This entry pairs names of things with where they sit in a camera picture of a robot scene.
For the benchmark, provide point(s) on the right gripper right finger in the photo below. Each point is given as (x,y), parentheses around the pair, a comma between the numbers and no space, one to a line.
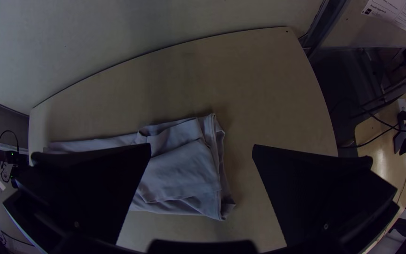
(315,197)

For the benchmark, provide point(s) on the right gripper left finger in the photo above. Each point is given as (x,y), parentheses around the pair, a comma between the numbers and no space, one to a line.
(83,190)

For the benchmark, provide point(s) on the light grey t-shirt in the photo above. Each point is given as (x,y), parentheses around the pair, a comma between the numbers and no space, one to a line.
(182,165)

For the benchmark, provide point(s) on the pale wooden side table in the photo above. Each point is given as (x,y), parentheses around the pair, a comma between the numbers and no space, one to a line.
(382,158)

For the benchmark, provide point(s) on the white printed wall poster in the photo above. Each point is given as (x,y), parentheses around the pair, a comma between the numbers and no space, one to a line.
(400,10)

